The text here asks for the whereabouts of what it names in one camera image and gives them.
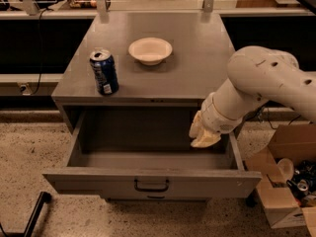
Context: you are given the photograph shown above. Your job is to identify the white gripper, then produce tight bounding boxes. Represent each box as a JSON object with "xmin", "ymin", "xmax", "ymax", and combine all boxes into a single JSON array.
[{"xmin": 189, "ymin": 93, "xmax": 242, "ymax": 148}]

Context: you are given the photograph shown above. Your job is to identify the grey top drawer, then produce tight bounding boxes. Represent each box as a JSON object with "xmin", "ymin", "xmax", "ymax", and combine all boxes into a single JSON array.
[{"xmin": 43, "ymin": 107, "xmax": 262, "ymax": 200}]

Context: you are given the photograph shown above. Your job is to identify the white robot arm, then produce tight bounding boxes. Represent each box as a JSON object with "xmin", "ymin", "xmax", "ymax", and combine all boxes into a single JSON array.
[{"xmin": 189, "ymin": 46, "xmax": 316, "ymax": 148}]

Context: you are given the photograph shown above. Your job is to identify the grey metal drawer cabinet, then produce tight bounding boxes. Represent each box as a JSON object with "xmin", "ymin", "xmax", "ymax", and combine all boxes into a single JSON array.
[{"xmin": 51, "ymin": 11, "xmax": 257, "ymax": 203}]

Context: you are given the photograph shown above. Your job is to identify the clear plastic cup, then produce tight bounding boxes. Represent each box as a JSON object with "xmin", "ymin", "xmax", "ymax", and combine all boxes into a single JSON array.
[{"xmin": 276, "ymin": 158, "xmax": 294, "ymax": 181}]

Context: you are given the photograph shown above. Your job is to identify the cardboard box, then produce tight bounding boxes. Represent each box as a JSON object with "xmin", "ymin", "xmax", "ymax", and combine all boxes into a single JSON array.
[{"xmin": 245, "ymin": 124, "xmax": 316, "ymax": 237}]

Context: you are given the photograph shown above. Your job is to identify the white paper bowl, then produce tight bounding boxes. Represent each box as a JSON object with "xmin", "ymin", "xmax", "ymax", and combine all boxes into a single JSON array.
[{"xmin": 128, "ymin": 38, "xmax": 173, "ymax": 66}]

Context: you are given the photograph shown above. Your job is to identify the crushed cans in box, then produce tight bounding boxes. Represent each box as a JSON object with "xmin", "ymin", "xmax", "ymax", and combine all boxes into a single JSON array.
[{"xmin": 286, "ymin": 160, "xmax": 316, "ymax": 207}]

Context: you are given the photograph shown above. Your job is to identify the blue soda can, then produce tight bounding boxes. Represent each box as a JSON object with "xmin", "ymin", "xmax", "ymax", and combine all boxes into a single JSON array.
[{"xmin": 90, "ymin": 49, "xmax": 119, "ymax": 95}]

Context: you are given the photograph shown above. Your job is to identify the black metal leg left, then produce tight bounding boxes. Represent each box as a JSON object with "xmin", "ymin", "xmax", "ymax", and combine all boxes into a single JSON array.
[{"xmin": 0, "ymin": 192, "xmax": 51, "ymax": 237}]

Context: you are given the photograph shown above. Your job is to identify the black cable right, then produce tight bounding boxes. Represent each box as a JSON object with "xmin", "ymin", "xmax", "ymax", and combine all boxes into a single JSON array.
[{"xmin": 246, "ymin": 105, "xmax": 302, "ymax": 130}]

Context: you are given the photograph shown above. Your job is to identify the black cable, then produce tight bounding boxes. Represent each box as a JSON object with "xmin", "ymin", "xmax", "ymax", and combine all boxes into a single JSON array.
[
  {"xmin": 246, "ymin": 105, "xmax": 302, "ymax": 130},
  {"xmin": 31, "ymin": 7, "xmax": 50, "ymax": 96}
]

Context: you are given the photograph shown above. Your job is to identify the wall power outlet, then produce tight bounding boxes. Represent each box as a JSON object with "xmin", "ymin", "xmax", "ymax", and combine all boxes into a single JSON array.
[{"xmin": 18, "ymin": 83, "xmax": 32, "ymax": 96}]

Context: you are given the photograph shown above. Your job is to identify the black cable left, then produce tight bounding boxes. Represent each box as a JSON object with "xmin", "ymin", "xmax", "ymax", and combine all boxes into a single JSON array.
[{"xmin": 31, "ymin": 7, "xmax": 50, "ymax": 96}]

